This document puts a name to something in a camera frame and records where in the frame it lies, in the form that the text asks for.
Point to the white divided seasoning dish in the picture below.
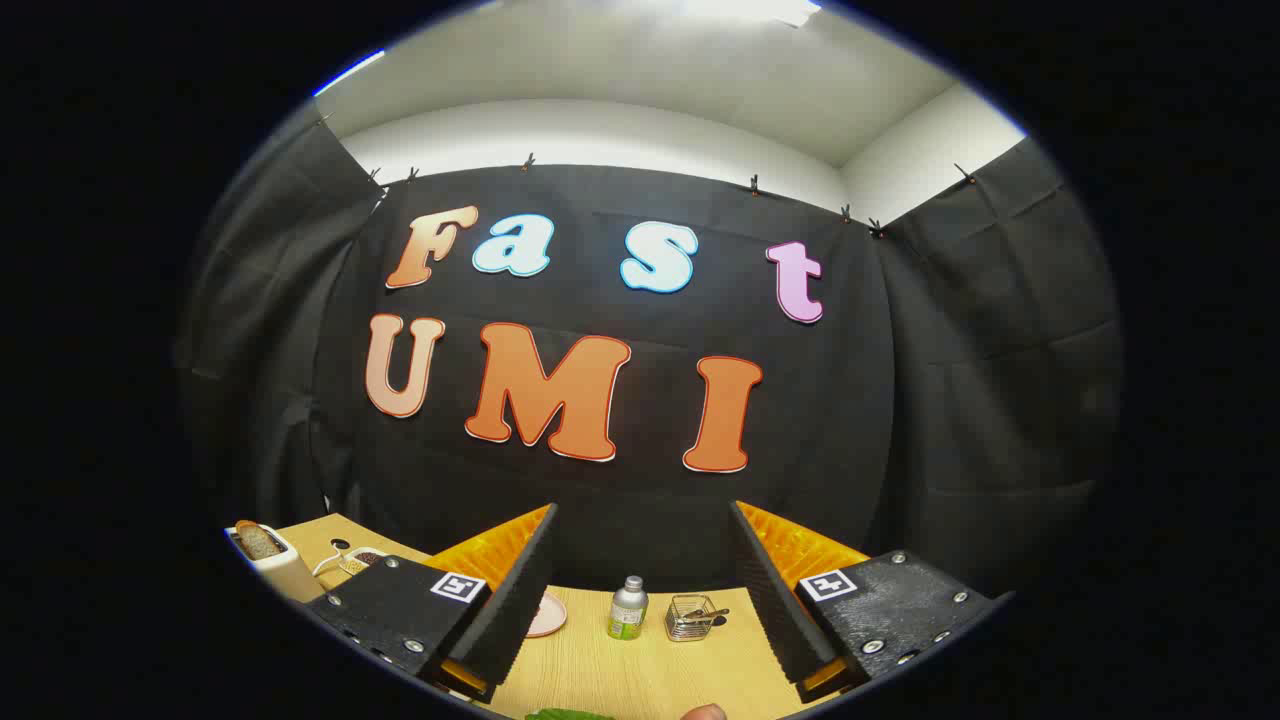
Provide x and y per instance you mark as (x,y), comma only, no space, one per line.
(362,558)

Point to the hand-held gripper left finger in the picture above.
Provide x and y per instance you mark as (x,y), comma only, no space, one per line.
(515,600)

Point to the silver bottle with green label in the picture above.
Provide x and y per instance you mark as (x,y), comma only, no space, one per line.
(628,612)

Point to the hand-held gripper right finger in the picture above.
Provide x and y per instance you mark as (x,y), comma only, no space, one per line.
(775,600)

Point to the green lettuce leaf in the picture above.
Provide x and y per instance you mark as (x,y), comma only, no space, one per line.
(570,715)

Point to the row of black cloth clips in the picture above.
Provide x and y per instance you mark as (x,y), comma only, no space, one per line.
(528,160)

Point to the toasted white bread slice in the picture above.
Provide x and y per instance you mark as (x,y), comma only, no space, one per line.
(258,541)

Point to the pink round plate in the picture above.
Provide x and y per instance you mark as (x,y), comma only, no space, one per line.
(548,615)

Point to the cream white toaster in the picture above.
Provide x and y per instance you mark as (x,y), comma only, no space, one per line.
(285,575)

